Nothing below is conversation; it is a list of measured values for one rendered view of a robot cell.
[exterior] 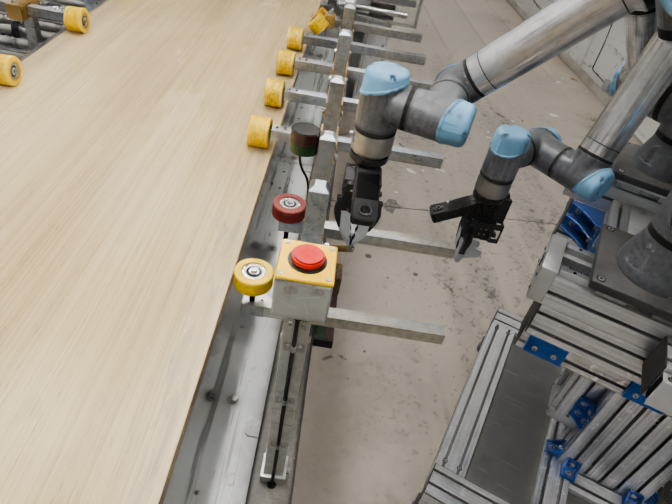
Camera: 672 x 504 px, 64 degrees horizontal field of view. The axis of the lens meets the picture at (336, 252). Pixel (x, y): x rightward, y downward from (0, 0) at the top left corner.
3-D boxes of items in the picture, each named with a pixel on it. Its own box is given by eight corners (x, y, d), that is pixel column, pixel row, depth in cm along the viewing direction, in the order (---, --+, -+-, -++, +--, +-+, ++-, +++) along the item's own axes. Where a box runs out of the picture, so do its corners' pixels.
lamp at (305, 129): (309, 208, 125) (322, 125, 111) (306, 222, 121) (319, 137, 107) (284, 204, 125) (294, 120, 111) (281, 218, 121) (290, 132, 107)
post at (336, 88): (319, 230, 159) (346, 75, 129) (318, 237, 157) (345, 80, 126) (307, 228, 159) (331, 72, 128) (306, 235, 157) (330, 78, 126)
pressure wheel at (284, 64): (296, 46, 178) (292, 66, 176) (295, 61, 186) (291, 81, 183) (278, 43, 178) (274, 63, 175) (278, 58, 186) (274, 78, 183)
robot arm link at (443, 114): (484, 90, 90) (423, 71, 92) (474, 114, 82) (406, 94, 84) (470, 131, 96) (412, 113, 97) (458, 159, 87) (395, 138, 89)
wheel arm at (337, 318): (439, 336, 118) (444, 323, 115) (440, 348, 115) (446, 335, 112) (243, 305, 116) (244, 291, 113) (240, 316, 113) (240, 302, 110)
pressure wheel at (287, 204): (303, 231, 136) (308, 194, 129) (299, 251, 130) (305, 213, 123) (272, 226, 136) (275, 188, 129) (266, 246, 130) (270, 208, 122)
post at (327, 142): (309, 292, 141) (338, 130, 111) (308, 302, 139) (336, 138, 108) (296, 290, 141) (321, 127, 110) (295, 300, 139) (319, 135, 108)
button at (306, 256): (324, 256, 66) (326, 245, 65) (321, 277, 63) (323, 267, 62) (292, 250, 66) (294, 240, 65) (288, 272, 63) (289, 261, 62)
